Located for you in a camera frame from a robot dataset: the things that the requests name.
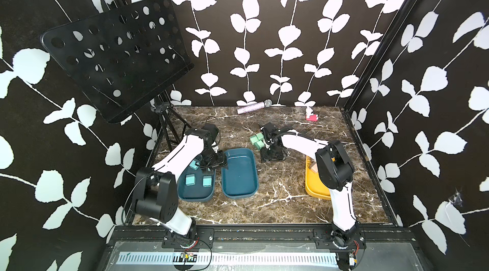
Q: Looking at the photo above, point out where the black front rail frame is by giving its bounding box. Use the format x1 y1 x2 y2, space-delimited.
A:
97 224 434 270

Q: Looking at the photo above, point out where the beige plug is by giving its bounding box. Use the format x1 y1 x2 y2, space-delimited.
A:
309 162 318 173

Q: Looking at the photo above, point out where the pink white small box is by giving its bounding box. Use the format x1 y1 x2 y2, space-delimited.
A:
306 107 318 122

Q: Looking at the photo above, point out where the mint green plug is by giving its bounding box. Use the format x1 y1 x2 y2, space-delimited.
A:
255 133 264 141
253 141 265 151
250 135 260 145

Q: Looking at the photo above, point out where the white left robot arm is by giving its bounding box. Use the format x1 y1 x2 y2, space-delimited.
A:
131 123 227 237

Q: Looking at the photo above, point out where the black perforated music stand desk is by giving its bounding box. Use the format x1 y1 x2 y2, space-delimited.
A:
40 0 194 124

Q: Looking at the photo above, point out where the black music stand tripod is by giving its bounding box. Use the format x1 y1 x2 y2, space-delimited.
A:
152 97 191 151

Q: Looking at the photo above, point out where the blue teal plug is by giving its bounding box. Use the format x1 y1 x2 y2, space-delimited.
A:
189 160 200 170
185 174 196 186
202 175 213 188

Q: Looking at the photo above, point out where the yellow storage box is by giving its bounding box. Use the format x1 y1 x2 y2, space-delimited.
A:
304 156 331 200

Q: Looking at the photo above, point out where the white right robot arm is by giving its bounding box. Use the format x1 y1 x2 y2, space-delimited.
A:
260 123 357 234

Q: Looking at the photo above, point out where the teal storage box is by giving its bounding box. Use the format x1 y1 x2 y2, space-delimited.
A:
221 148 259 199
177 166 215 202

